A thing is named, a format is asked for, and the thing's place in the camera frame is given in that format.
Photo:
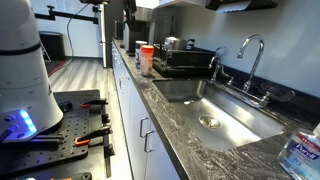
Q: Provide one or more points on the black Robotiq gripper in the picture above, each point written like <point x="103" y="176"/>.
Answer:
<point x="129" y="8"/>

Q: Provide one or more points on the orange lid creamer bottle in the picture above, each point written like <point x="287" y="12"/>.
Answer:
<point x="147" y="61"/>

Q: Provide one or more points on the black dish rack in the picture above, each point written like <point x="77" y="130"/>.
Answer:
<point x="186" y="60"/>

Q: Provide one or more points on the clear Purell sanitizer bottle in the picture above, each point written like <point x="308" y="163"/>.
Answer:
<point x="301" y="153"/>

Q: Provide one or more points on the tall dark refrigerator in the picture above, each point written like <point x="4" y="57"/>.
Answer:
<point x="113" y="20"/>

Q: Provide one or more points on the black coffee maker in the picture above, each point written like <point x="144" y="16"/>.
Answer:
<point x="140" y="30"/>

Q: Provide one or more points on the stainless steel cup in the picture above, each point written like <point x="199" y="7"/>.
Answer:
<point x="173" y="43"/>

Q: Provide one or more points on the black trash bin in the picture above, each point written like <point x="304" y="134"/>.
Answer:
<point x="51" y="46"/>

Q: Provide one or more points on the black orange bar clamp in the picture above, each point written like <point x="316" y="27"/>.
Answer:
<point x="95" y="133"/>
<point x="93" y="102"/>

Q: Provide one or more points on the small chrome side faucet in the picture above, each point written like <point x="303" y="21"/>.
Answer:
<point x="213" y="71"/>

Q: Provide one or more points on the white base cabinet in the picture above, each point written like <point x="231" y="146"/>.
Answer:
<point x="133" y="116"/>

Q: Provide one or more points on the black paper towel dispenser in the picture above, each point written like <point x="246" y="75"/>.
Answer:
<point x="240" y="5"/>

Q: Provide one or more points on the tall chrome gooseneck faucet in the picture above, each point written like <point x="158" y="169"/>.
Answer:
<point x="256" y="65"/>

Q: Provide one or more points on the metal sink drain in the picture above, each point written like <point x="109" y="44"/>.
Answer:
<point x="210" y="122"/>

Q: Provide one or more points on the stainless steel sink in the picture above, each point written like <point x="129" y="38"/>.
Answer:
<point x="226" y="116"/>

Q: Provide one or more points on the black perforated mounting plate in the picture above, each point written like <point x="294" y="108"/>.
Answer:
<point x="60" y="140"/>

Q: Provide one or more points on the black stereo camera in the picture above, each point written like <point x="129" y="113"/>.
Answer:
<point x="95" y="1"/>

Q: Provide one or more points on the white wall cabinet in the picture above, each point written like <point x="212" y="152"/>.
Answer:
<point x="183" y="2"/>

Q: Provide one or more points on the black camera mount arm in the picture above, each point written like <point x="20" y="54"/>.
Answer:
<point x="66" y="15"/>

